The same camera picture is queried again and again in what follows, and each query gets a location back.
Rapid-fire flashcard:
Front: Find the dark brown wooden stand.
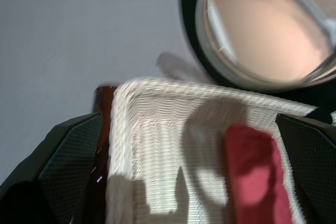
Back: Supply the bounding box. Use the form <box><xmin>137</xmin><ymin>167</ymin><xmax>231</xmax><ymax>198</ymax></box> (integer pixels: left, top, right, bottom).
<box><xmin>89</xmin><ymin>83</ymin><xmax>118</xmax><ymax>224</ymax></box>

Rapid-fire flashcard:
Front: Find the pale woven basket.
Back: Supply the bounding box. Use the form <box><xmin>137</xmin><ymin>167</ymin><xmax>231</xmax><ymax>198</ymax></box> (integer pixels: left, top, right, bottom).
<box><xmin>104</xmin><ymin>76</ymin><xmax>336</xmax><ymax>224</ymax></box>

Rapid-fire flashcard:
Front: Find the red cloth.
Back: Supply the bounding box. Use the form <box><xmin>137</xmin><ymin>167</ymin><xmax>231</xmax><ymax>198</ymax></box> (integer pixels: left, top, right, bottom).
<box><xmin>224</xmin><ymin>125</ymin><xmax>295</xmax><ymax>224</ymax></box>

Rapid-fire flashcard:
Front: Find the round glass washer door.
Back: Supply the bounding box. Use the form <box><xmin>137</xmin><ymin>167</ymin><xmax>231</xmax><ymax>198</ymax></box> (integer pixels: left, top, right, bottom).
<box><xmin>178</xmin><ymin>0</ymin><xmax>336</xmax><ymax>95</ymax></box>

